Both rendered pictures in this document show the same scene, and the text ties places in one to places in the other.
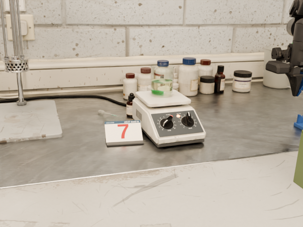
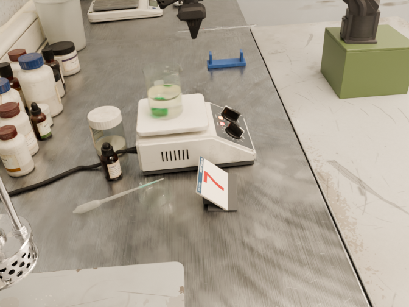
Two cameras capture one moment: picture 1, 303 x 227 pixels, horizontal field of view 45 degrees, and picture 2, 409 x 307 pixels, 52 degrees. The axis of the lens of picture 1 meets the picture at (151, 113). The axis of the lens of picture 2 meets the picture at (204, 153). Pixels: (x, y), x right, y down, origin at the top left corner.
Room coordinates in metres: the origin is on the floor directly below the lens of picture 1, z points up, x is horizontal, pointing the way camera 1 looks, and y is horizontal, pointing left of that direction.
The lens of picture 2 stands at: (0.71, 0.56, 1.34)
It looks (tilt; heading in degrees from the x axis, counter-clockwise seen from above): 35 degrees down; 287
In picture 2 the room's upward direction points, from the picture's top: 4 degrees counter-clockwise
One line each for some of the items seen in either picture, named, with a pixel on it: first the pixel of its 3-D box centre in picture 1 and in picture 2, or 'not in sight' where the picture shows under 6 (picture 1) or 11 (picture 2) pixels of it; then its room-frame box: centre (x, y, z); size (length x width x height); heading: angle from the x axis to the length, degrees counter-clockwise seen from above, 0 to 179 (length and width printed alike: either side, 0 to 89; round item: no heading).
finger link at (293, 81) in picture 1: (291, 84); (193, 27); (1.01, -0.39, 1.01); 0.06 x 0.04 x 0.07; 18
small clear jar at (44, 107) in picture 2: (172, 89); (41, 116); (1.26, -0.07, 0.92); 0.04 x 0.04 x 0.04
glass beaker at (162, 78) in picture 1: (161, 81); (165, 92); (0.95, -0.02, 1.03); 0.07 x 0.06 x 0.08; 170
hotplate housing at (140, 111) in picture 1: (165, 115); (188, 133); (0.92, -0.04, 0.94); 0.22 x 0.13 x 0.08; 20
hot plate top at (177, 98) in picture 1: (162, 97); (171, 113); (0.95, -0.03, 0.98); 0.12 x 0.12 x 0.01; 20
